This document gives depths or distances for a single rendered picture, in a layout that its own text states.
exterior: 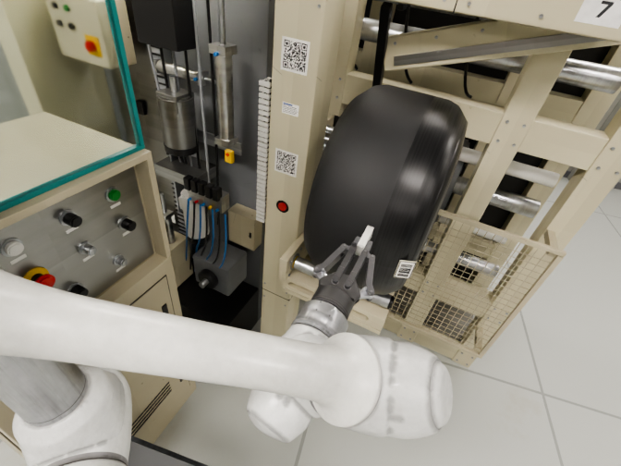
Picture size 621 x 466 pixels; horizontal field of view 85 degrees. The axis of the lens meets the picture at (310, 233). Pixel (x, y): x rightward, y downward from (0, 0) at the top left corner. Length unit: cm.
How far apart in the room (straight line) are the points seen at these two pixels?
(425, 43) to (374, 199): 62
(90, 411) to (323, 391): 50
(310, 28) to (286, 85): 15
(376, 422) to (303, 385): 10
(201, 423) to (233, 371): 150
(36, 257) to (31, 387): 34
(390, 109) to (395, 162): 14
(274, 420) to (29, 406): 40
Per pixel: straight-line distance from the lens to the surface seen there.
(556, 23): 109
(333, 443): 182
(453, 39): 122
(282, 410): 51
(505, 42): 122
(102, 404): 79
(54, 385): 72
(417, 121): 83
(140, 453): 103
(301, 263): 112
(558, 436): 234
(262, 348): 35
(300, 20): 92
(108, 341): 37
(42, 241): 95
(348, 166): 77
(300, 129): 97
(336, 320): 58
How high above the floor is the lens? 170
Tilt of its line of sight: 39 degrees down
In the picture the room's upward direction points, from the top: 9 degrees clockwise
